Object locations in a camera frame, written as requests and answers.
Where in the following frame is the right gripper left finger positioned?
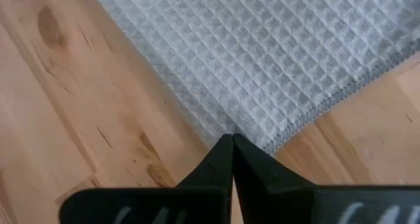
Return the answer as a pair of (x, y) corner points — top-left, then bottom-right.
(58, 134), (234, 224)

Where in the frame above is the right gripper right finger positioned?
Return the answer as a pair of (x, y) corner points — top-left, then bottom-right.
(232, 134), (420, 224)

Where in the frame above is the grey waffle-weave towel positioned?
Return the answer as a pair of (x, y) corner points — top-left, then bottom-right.
(88, 0), (420, 154)

